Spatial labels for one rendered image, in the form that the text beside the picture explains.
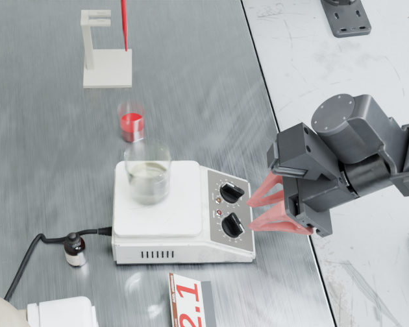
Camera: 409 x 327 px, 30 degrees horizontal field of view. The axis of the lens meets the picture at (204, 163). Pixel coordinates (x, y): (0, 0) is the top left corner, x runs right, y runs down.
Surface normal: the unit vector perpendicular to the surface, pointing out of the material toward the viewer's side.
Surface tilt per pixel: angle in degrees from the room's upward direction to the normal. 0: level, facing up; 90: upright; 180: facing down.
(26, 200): 0
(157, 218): 0
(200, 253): 90
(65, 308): 0
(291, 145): 41
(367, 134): 90
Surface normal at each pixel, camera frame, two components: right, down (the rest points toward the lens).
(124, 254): 0.04, 0.83
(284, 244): 0.04, -0.56
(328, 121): -0.61, -0.60
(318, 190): -0.63, -0.42
